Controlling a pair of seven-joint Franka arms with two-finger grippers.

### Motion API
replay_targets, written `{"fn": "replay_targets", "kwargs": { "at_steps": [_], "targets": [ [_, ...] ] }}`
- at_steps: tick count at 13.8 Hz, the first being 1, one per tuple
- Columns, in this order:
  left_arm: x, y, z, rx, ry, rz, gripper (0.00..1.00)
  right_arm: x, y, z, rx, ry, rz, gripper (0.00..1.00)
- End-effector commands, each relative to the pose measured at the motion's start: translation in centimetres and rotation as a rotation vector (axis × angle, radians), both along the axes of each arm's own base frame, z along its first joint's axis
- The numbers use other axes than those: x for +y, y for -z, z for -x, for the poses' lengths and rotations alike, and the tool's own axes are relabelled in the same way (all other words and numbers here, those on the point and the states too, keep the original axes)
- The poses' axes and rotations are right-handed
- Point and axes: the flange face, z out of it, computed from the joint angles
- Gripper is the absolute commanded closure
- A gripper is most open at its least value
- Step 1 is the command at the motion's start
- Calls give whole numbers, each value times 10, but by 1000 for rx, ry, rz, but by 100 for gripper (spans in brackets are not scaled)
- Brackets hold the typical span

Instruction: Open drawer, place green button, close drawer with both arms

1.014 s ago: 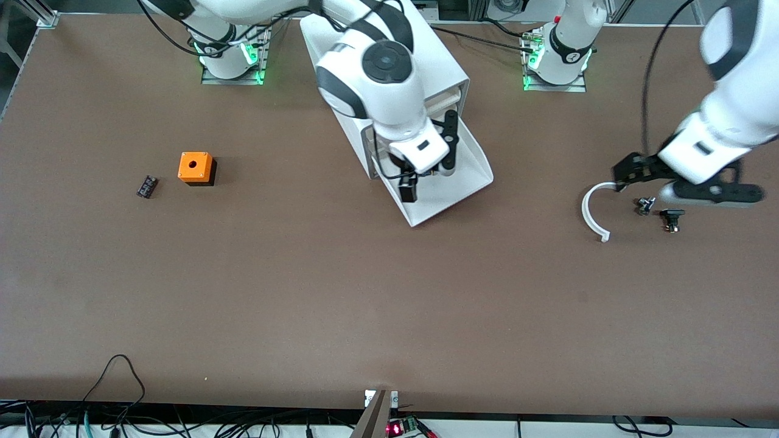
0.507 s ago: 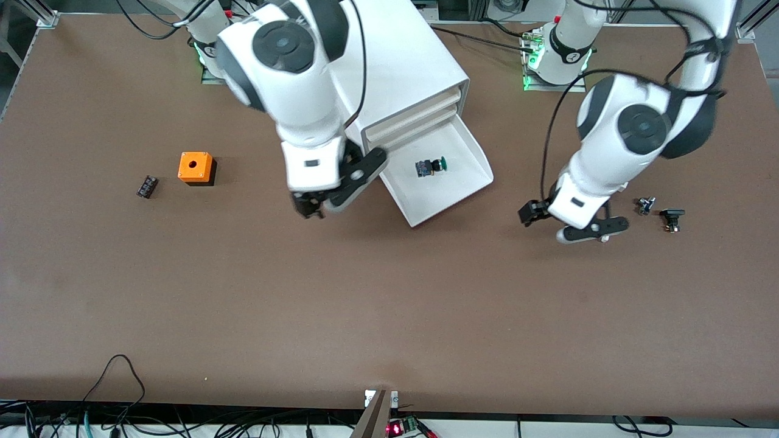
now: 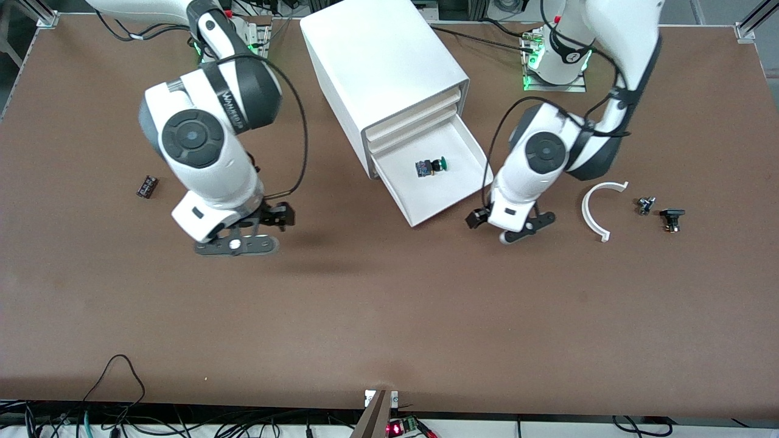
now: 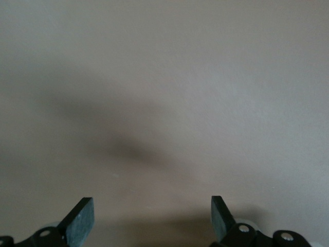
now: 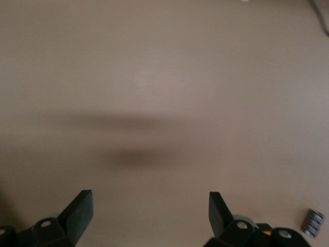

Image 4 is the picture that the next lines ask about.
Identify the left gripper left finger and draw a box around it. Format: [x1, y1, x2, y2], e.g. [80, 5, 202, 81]
[17, 197, 95, 247]

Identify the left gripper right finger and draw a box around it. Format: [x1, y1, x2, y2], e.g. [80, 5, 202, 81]
[209, 195, 258, 247]

